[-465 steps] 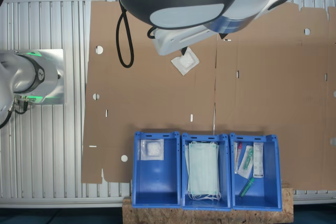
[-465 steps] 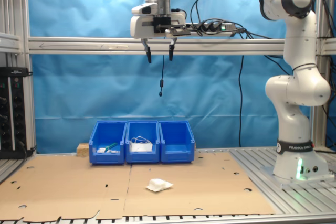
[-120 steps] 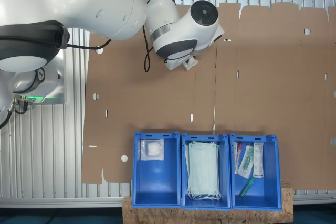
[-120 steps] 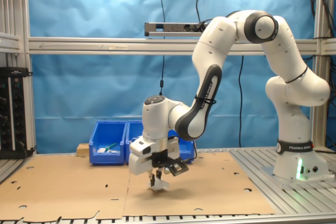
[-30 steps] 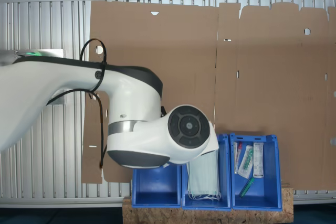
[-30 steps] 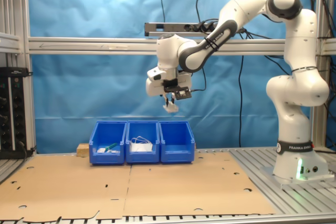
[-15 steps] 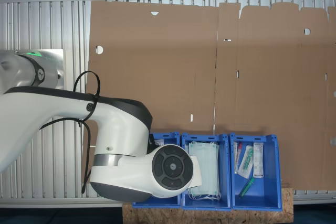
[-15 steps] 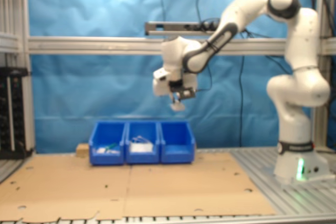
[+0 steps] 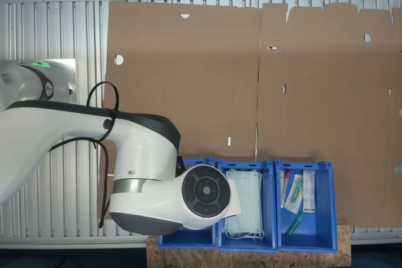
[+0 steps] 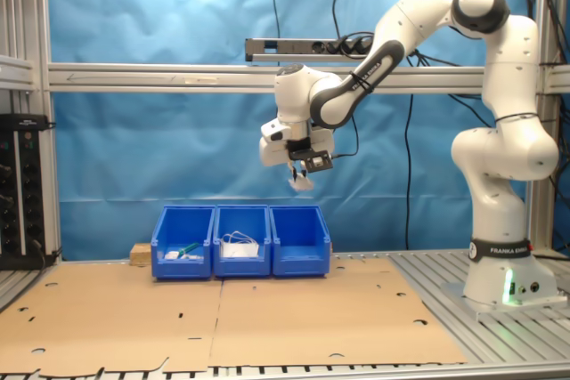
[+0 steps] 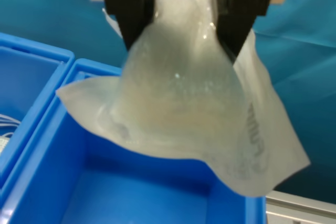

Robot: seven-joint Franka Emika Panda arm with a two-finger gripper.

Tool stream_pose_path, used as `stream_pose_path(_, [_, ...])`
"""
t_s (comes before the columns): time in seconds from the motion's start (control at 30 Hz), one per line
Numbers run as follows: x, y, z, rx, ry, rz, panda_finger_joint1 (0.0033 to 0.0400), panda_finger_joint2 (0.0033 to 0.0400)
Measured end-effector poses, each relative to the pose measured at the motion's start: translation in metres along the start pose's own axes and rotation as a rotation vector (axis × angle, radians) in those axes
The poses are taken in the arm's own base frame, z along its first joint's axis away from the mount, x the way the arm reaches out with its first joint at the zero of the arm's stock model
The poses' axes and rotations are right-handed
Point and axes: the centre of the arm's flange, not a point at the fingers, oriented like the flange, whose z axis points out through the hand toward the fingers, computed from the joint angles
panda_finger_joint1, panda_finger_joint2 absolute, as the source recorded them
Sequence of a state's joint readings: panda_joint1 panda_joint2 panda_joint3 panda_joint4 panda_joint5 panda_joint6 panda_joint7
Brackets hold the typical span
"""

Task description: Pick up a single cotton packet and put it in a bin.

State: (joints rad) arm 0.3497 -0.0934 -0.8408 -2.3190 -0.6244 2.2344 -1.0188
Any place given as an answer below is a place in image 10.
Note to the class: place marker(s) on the bare green tube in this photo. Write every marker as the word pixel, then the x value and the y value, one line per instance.
pixel 189 248

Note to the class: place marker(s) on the blue plastic bin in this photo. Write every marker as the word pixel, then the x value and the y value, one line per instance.
pixel 298 269
pixel 182 271
pixel 242 269

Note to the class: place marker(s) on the white printed flat packet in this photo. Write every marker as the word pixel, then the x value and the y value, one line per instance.
pixel 171 255

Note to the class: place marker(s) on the horizontal aluminium beam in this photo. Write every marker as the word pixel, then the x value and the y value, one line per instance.
pixel 178 77

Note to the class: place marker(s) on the aluminium frame post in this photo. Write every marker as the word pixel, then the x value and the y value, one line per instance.
pixel 541 220
pixel 26 19

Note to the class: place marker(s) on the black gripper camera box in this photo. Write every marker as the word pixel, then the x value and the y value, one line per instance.
pixel 318 162

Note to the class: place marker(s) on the grey power strip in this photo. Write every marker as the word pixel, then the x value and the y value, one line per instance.
pixel 289 47

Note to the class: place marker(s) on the black socket rack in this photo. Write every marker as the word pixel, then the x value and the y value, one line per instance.
pixel 22 197

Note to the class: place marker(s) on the brown cardboard sheet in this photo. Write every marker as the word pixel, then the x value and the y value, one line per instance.
pixel 111 317
pixel 356 331

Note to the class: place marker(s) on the chipboard wooden block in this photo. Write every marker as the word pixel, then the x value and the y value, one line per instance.
pixel 140 255

